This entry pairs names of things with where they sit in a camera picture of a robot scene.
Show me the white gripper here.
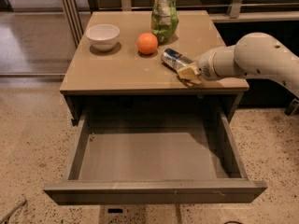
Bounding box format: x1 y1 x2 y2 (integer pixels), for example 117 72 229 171
177 46 237 83

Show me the blue silver redbull can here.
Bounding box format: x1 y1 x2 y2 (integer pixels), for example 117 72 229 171
161 49 192 70

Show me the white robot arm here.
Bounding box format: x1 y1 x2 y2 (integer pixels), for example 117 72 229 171
177 33 299 97

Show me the beige drawer cabinet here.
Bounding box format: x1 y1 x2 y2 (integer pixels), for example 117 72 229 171
60 10 249 119

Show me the open grey top drawer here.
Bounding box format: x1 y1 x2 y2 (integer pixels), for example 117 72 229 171
44 110 267 205

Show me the orange fruit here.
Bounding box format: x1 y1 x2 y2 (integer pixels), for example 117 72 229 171
136 33 158 55

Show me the green chip bag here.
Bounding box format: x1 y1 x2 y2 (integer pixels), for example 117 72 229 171
151 0 178 44

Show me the white ceramic bowl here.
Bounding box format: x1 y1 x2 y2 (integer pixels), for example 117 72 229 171
86 24 120 51

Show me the metal rod on floor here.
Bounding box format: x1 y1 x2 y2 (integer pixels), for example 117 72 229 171
0 199 26 224

